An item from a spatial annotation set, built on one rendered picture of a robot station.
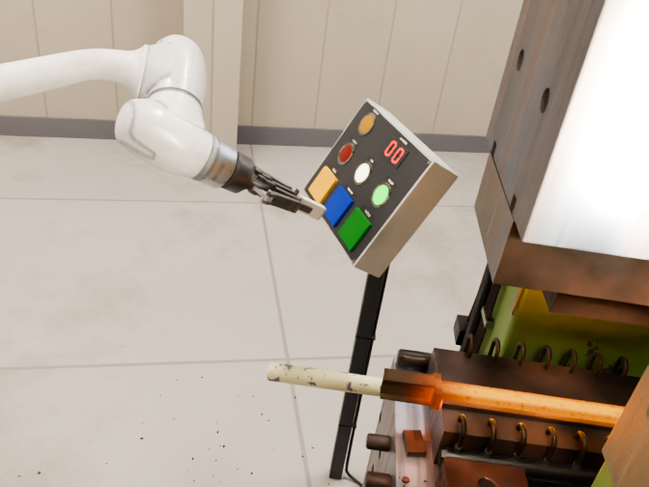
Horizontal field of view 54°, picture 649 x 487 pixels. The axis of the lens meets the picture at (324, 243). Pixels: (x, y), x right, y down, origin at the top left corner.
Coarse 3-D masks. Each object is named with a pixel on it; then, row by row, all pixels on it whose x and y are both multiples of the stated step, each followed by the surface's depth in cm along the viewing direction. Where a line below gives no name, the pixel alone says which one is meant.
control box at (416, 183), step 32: (352, 128) 152; (384, 128) 142; (352, 160) 148; (384, 160) 138; (416, 160) 130; (352, 192) 144; (416, 192) 129; (384, 224) 131; (416, 224) 134; (352, 256) 136; (384, 256) 136
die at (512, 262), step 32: (480, 192) 94; (480, 224) 91; (512, 224) 76; (512, 256) 78; (544, 256) 78; (576, 256) 77; (608, 256) 77; (544, 288) 80; (576, 288) 80; (608, 288) 79; (640, 288) 79
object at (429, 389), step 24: (384, 384) 101; (408, 384) 100; (432, 384) 100; (456, 384) 102; (432, 408) 101; (528, 408) 100; (552, 408) 100; (576, 408) 101; (600, 408) 101; (624, 408) 102
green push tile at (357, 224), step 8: (352, 216) 139; (360, 216) 137; (344, 224) 140; (352, 224) 138; (360, 224) 136; (368, 224) 134; (344, 232) 140; (352, 232) 137; (360, 232) 135; (344, 240) 139; (352, 240) 137; (360, 240) 135; (352, 248) 136
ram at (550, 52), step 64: (576, 0) 64; (640, 0) 57; (512, 64) 86; (576, 64) 62; (640, 64) 60; (512, 128) 82; (576, 128) 63; (640, 128) 63; (512, 192) 77; (576, 192) 67; (640, 192) 67; (640, 256) 71
